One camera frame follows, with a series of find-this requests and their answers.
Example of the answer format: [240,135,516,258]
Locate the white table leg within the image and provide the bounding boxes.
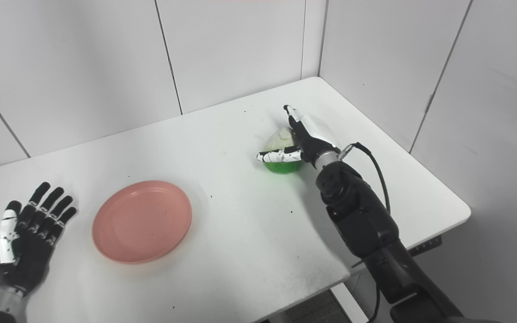
[330,282,369,323]

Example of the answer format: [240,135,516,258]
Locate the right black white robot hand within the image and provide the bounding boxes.
[257,105,342,170]

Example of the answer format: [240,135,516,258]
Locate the black table control panel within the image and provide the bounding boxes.
[409,235,443,257]

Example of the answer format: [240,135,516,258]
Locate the pink round plate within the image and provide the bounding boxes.
[92,180,193,264]

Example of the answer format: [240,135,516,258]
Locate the green white toy cabbage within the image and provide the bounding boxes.
[262,127,306,175]

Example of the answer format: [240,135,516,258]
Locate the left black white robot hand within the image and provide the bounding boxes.
[0,182,78,297]

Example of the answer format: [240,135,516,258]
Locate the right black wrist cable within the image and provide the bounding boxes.
[339,142,391,214]

